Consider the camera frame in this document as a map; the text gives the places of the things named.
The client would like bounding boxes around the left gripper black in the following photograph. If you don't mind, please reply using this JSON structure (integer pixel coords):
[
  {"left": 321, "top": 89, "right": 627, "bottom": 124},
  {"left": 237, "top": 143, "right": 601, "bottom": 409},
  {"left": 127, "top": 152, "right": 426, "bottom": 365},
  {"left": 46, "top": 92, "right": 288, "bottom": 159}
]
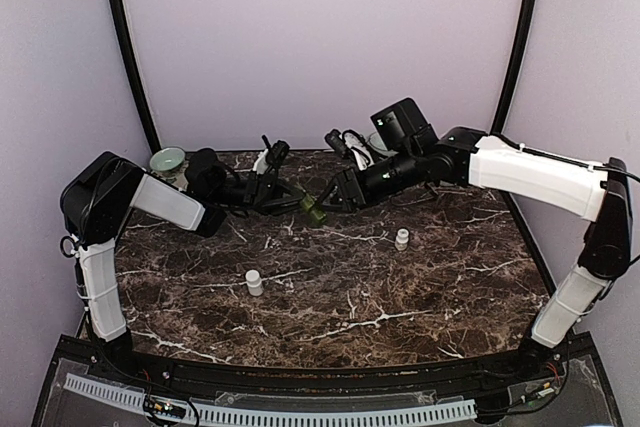
[{"left": 212, "top": 171, "right": 310, "bottom": 216}]

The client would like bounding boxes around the green weekly pill organizer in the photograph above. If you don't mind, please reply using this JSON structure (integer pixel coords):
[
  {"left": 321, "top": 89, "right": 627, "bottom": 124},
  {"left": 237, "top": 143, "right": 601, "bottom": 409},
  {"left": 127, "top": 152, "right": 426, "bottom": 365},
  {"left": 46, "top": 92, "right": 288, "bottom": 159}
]
[{"left": 299, "top": 192, "right": 327, "bottom": 226}]

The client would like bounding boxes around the white pill bottle front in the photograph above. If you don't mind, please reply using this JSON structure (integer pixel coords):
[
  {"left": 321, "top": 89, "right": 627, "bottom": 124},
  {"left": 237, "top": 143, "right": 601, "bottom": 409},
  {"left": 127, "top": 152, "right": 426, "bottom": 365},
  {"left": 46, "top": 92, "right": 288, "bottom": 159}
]
[{"left": 245, "top": 269, "right": 264, "bottom": 297}]

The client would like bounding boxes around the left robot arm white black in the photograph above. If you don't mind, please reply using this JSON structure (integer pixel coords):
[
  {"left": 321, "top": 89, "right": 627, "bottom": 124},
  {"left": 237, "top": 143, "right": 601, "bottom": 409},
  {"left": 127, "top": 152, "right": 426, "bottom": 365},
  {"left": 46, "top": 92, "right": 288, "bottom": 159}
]
[{"left": 60, "top": 143, "right": 304, "bottom": 342}]

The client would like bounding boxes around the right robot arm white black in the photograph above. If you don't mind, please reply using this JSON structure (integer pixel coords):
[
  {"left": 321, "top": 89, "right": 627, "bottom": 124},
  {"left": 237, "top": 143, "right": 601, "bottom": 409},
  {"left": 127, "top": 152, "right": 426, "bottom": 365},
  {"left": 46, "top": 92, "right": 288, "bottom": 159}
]
[{"left": 317, "top": 98, "right": 634, "bottom": 381}]

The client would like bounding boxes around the pale green bowl right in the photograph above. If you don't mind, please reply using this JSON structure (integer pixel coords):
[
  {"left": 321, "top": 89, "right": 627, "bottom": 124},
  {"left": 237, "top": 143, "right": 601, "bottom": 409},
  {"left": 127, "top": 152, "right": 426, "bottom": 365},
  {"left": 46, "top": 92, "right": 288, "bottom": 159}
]
[{"left": 367, "top": 132, "right": 387, "bottom": 154}]

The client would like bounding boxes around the pale green bowl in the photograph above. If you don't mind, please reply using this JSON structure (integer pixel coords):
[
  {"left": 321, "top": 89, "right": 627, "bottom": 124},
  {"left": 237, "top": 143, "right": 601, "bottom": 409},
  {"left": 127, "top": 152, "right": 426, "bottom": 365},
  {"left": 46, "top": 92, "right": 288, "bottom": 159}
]
[
  {"left": 367, "top": 132, "right": 387, "bottom": 154},
  {"left": 149, "top": 147, "right": 186, "bottom": 178}
]

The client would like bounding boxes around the pale green bowl left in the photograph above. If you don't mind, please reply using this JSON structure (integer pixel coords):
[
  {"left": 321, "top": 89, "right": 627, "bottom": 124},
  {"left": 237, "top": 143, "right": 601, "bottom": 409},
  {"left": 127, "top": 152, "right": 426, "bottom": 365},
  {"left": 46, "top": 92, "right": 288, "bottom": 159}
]
[{"left": 149, "top": 147, "right": 186, "bottom": 178}]

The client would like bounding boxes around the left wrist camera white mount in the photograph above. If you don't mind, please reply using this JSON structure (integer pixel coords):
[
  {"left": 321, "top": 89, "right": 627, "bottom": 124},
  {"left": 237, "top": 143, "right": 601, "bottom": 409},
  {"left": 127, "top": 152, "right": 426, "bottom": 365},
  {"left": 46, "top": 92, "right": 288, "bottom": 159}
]
[{"left": 252, "top": 135, "right": 290, "bottom": 175}]

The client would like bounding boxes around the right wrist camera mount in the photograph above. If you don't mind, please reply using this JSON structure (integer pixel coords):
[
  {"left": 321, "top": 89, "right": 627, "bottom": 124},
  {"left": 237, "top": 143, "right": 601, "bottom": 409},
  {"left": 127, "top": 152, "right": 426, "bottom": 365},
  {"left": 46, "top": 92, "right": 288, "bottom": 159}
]
[{"left": 324, "top": 129, "right": 375, "bottom": 170}]

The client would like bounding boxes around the right black frame post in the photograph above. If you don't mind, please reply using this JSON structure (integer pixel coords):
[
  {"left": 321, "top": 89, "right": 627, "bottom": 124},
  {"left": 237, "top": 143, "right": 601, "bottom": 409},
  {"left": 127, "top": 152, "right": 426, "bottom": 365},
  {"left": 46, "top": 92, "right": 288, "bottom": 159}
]
[{"left": 489, "top": 0, "right": 536, "bottom": 134}]

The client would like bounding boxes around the black frame post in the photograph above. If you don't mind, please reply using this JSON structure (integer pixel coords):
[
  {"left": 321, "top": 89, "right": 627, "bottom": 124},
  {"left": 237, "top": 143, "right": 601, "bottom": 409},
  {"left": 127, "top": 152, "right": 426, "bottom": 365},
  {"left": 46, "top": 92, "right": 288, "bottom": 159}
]
[
  {"left": 108, "top": 0, "right": 161, "bottom": 153},
  {"left": 489, "top": 0, "right": 536, "bottom": 134}
]

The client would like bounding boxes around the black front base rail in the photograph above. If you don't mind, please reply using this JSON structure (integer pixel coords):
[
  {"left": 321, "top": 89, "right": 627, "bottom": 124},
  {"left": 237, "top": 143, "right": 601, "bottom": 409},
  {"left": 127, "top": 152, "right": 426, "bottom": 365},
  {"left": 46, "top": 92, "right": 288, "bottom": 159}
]
[{"left": 123, "top": 348, "right": 523, "bottom": 396}]

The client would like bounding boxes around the white slotted cable duct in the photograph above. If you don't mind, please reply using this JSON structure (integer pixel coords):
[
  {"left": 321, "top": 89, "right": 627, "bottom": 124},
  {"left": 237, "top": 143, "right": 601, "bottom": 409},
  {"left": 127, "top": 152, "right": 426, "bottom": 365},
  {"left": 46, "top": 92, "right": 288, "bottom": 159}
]
[{"left": 63, "top": 373, "right": 477, "bottom": 427}]

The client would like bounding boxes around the left black frame post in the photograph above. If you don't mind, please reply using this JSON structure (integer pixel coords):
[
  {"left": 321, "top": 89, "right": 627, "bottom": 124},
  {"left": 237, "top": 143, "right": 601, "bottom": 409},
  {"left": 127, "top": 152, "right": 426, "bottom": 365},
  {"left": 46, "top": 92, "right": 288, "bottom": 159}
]
[{"left": 108, "top": 0, "right": 161, "bottom": 153}]

